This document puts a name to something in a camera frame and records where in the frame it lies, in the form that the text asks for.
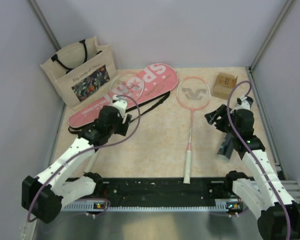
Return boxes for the small cardboard box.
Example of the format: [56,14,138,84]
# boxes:
[212,72,238,100]

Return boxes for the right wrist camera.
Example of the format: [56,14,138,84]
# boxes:
[235,96,254,111]

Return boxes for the beige floral tote bag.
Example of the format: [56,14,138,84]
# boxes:
[40,36,117,108]

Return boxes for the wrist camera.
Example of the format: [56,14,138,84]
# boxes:
[235,96,254,111]
[112,95,128,118]

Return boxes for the black shuttlecock tube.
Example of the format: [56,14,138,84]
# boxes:
[216,133,234,163]

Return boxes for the pink racket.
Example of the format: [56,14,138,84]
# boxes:
[86,71,146,173]
[176,76,211,184]

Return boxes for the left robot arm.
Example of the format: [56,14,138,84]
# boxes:
[21,100,132,224]

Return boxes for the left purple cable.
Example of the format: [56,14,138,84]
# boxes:
[26,94,141,223]

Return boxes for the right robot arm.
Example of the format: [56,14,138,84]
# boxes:
[204,104,300,240]

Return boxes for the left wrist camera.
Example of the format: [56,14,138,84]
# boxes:
[112,95,128,118]

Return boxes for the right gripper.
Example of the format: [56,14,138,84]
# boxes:
[205,104,240,138]

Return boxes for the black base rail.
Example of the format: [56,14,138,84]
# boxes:
[72,176,246,208]

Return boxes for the pink racket cover bag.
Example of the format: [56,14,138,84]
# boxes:
[68,63,178,129]

